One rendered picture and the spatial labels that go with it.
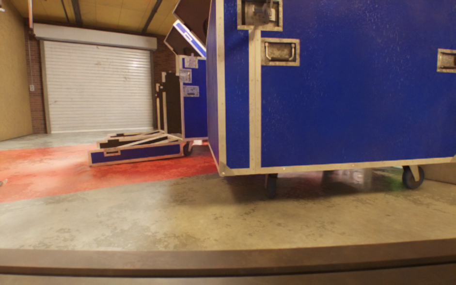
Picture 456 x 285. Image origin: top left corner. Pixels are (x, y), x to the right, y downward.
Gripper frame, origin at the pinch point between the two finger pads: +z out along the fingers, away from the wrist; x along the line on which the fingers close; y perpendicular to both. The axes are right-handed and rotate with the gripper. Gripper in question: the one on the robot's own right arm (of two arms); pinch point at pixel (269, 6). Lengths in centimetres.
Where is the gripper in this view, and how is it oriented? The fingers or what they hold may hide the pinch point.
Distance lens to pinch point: 93.3
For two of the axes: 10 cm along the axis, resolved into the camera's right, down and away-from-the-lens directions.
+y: -8.9, -3.0, 3.4
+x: -3.5, 9.3, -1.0
